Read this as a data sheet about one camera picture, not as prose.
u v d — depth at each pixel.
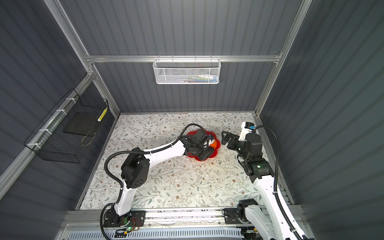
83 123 0.76
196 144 0.70
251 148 0.53
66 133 0.73
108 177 0.51
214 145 0.92
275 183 0.47
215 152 0.89
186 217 0.75
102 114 0.82
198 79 0.92
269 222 0.53
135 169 0.53
